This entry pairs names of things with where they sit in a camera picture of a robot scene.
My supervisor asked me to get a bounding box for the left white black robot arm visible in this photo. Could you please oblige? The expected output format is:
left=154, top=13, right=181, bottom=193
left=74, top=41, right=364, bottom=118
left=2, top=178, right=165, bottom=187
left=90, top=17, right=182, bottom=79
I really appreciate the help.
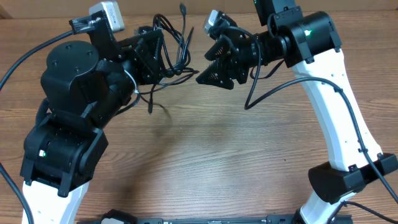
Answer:
left=21, top=30, right=164, bottom=223

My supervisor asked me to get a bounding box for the black cable bundle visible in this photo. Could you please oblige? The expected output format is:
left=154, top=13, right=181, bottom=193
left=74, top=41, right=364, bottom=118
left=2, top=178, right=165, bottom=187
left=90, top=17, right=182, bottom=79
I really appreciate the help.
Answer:
left=133, top=2, right=200, bottom=114

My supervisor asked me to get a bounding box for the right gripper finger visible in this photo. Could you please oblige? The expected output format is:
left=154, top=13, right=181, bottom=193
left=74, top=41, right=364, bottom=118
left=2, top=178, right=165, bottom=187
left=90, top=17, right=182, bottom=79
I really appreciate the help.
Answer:
left=205, top=35, right=231, bottom=61
left=196, top=59, right=234, bottom=90

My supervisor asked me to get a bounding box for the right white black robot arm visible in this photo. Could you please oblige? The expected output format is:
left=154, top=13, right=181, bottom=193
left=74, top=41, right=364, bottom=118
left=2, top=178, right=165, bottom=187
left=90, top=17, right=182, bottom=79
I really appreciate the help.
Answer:
left=197, top=1, right=397, bottom=223

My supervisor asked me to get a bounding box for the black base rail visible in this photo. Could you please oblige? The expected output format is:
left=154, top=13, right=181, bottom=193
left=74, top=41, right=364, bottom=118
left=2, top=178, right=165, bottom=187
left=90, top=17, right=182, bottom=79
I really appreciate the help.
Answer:
left=77, top=209, right=302, bottom=224

